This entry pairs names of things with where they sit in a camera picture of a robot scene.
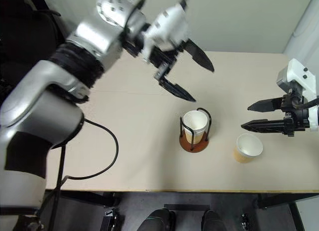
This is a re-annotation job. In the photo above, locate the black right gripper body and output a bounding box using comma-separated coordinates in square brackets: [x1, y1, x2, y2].
[280, 89, 311, 138]

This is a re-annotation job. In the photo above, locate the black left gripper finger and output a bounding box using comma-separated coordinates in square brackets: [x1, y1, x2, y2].
[183, 38, 215, 73]
[158, 76, 198, 103]

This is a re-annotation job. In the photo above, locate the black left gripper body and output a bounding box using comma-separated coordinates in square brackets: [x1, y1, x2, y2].
[148, 40, 186, 80]

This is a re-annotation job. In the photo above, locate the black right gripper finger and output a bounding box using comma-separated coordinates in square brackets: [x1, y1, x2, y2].
[240, 118, 286, 135]
[247, 97, 284, 113]

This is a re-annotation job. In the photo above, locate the brown and white paper cup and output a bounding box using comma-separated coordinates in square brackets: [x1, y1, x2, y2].
[184, 128, 207, 145]
[233, 133, 264, 164]
[182, 110, 209, 136]

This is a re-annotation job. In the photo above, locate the brown cup holder rack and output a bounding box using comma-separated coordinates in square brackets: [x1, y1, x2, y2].
[179, 107, 212, 154]

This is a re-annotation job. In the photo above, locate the black flat floor plate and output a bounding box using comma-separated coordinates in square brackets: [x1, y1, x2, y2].
[164, 203, 210, 212]

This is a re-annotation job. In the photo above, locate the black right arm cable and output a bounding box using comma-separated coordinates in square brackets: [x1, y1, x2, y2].
[294, 95, 319, 110]

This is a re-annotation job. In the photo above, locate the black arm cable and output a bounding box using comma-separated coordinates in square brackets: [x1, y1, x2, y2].
[294, 95, 319, 110]
[37, 0, 189, 214]

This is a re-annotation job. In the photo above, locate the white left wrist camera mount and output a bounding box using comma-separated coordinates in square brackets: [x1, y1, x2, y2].
[142, 3, 191, 64]

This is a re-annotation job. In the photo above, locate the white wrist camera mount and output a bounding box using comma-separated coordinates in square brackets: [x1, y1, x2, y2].
[276, 58, 319, 132]
[142, 3, 191, 64]

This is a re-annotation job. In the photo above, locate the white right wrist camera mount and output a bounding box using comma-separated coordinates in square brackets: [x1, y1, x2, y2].
[276, 58, 319, 132]

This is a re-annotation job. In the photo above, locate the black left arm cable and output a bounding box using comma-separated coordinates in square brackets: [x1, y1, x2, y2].
[37, 0, 189, 214]

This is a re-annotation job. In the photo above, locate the black caster bracket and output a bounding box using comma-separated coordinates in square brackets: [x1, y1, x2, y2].
[239, 212, 250, 228]
[103, 208, 120, 231]

